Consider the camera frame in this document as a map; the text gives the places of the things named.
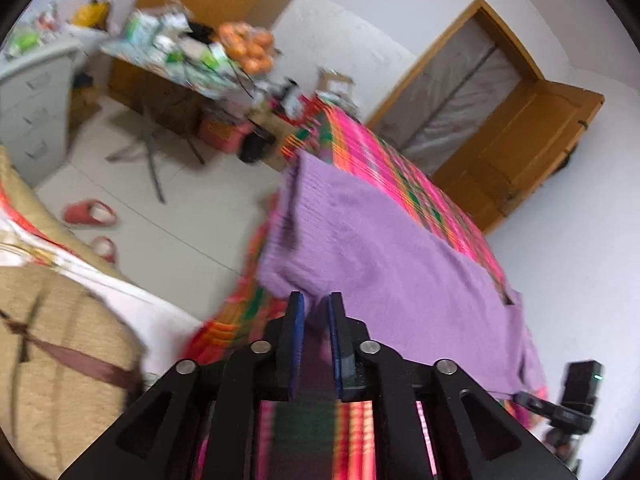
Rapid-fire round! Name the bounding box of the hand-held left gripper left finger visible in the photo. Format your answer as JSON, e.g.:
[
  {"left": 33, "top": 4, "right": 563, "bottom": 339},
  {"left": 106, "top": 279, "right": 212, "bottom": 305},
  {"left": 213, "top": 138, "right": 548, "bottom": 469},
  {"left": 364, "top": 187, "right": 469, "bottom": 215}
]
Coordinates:
[{"left": 59, "top": 291, "right": 307, "bottom": 480}]

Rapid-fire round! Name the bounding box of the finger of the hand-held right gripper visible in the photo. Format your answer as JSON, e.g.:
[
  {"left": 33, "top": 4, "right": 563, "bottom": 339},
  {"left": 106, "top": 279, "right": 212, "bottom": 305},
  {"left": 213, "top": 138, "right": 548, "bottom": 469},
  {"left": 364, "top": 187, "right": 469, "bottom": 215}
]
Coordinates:
[{"left": 514, "top": 392, "right": 556, "bottom": 413}]

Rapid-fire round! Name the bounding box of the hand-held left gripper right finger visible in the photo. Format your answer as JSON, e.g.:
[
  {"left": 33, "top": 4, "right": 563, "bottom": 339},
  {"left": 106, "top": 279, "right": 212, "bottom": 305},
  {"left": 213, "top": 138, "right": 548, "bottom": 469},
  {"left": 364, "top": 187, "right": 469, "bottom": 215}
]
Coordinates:
[{"left": 327, "top": 291, "right": 578, "bottom": 480}]

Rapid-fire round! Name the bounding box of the purple fleece sweater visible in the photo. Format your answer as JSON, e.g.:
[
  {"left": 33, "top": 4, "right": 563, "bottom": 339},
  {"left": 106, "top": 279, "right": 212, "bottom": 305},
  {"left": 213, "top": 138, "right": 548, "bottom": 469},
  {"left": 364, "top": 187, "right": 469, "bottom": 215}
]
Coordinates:
[{"left": 256, "top": 152, "right": 547, "bottom": 401}]

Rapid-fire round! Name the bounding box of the pink green plaid blanket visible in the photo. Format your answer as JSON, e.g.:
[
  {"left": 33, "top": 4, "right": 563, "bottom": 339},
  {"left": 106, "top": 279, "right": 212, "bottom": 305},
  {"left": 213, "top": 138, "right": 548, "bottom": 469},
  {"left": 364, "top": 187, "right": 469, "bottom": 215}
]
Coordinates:
[{"left": 182, "top": 97, "right": 551, "bottom": 480}]

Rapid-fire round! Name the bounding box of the black bucket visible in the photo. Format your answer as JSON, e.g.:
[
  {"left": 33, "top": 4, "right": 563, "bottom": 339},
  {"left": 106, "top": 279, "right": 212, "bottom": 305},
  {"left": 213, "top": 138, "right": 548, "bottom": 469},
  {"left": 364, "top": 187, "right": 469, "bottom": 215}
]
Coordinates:
[{"left": 239, "top": 130, "right": 276, "bottom": 163}]

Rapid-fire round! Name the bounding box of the red slipper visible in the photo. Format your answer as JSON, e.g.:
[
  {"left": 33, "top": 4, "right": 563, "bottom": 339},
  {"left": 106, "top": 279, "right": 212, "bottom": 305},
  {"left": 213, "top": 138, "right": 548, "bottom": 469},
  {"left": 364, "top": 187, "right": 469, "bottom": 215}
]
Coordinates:
[
  {"left": 91, "top": 236, "right": 120, "bottom": 266},
  {"left": 62, "top": 200, "right": 118, "bottom": 227}
]

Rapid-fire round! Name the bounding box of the red plastic container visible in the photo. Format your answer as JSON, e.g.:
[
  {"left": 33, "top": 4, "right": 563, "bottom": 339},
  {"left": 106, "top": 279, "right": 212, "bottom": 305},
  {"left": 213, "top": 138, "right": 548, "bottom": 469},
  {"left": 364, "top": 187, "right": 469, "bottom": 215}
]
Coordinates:
[{"left": 197, "top": 110, "right": 251, "bottom": 153}]

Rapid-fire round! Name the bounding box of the bed with tan mat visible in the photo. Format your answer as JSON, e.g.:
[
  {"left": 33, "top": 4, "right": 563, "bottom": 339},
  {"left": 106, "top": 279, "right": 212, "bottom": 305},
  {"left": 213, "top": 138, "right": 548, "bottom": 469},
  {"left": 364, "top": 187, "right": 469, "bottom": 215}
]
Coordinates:
[{"left": 0, "top": 145, "right": 201, "bottom": 480}]

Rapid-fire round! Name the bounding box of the wooden door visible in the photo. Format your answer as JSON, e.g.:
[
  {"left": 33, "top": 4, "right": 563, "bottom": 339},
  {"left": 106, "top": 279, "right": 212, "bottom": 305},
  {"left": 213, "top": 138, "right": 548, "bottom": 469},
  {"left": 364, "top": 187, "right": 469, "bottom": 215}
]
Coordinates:
[{"left": 432, "top": 80, "right": 606, "bottom": 233}]

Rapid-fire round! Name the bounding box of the brown cardboard box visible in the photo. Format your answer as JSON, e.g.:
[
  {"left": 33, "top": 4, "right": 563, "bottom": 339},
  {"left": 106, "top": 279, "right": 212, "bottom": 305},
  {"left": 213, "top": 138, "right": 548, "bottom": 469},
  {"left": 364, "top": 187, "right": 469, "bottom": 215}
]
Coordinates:
[{"left": 317, "top": 67, "right": 356, "bottom": 96}]

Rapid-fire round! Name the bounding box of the clear plastic door curtain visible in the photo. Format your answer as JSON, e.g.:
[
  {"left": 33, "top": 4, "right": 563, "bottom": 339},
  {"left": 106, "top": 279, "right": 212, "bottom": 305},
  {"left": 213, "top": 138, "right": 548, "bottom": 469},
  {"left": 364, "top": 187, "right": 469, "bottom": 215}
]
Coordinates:
[{"left": 372, "top": 20, "right": 521, "bottom": 161}]

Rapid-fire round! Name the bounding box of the cluttered folding table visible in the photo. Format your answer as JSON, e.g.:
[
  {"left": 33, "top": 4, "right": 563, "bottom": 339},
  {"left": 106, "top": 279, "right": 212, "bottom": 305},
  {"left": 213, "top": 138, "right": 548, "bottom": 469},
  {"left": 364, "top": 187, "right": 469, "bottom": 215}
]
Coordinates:
[{"left": 100, "top": 35, "right": 266, "bottom": 206}]

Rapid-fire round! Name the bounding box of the bag of oranges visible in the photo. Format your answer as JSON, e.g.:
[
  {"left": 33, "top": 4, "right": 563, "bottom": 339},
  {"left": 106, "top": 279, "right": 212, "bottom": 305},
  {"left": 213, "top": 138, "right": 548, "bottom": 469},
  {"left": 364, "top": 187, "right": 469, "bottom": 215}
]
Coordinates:
[{"left": 217, "top": 21, "right": 276, "bottom": 76}]

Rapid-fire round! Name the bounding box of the black pouch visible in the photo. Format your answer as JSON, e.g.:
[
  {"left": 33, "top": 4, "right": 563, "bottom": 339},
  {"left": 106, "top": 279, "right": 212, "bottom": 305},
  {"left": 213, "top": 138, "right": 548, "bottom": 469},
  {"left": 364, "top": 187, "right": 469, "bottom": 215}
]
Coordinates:
[{"left": 187, "top": 21, "right": 218, "bottom": 43}]

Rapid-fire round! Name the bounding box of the green white carton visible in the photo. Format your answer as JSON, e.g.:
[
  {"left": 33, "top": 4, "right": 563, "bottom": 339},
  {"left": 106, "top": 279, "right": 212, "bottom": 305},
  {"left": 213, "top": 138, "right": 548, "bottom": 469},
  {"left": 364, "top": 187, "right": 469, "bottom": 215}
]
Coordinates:
[{"left": 122, "top": 10, "right": 166, "bottom": 53}]

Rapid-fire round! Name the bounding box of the grey drawer cabinet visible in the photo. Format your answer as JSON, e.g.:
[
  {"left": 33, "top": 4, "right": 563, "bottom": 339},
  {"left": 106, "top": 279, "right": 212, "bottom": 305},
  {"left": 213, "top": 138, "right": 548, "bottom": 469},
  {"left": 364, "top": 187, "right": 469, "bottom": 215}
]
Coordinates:
[{"left": 0, "top": 35, "right": 83, "bottom": 188}]

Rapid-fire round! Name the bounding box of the yellow bag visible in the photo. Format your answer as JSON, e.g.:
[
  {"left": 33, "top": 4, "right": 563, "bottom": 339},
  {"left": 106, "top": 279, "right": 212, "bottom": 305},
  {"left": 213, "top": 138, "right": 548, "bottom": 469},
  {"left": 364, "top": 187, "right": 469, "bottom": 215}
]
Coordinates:
[{"left": 72, "top": 0, "right": 111, "bottom": 28}]

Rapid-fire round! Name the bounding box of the wooden door frame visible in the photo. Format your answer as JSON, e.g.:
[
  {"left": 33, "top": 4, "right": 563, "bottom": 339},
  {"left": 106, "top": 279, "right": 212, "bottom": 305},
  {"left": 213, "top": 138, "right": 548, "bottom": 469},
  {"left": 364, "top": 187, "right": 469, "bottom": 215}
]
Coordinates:
[{"left": 365, "top": 0, "right": 546, "bottom": 131}]

